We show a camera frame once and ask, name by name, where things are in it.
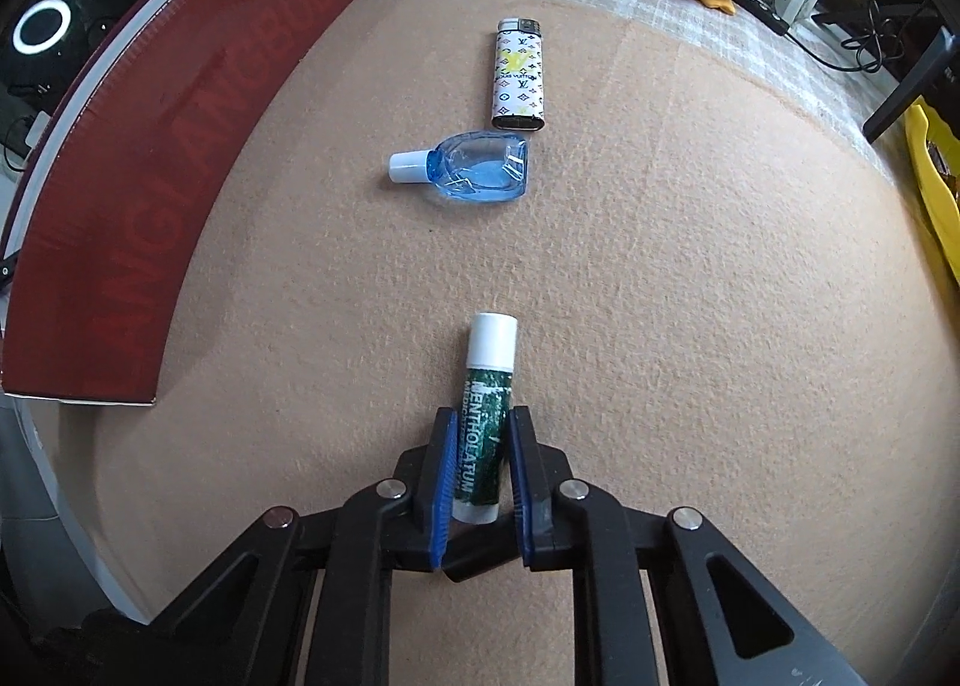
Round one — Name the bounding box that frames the ring light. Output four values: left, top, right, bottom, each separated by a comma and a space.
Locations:
13, 0, 73, 57

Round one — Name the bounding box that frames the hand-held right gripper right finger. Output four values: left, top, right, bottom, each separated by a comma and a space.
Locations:
504, 405, 871, 686

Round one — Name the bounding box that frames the black cable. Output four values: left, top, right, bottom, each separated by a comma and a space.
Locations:
814, 2, 938, 73

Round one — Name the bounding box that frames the brown felt mat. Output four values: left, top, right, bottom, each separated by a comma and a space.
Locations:
90, 0, 960, 686

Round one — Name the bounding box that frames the white patterned lighter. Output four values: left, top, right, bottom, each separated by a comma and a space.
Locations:
490, 17, 549, 132

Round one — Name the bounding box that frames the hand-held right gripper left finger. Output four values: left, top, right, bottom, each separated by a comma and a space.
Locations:
146, 407, 460, 686

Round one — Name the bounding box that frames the blue clear bottle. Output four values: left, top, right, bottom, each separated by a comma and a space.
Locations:
388, 131, 532, 208

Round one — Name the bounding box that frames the black chair leg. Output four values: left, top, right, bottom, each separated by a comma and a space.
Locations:
862, 28, 955, 144

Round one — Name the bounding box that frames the green lip balm tube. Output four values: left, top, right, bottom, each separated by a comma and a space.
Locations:
448, 312, 518, 526

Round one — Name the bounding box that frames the yellow plastic tray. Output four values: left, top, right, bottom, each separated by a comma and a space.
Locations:
903, 97, 960, 301

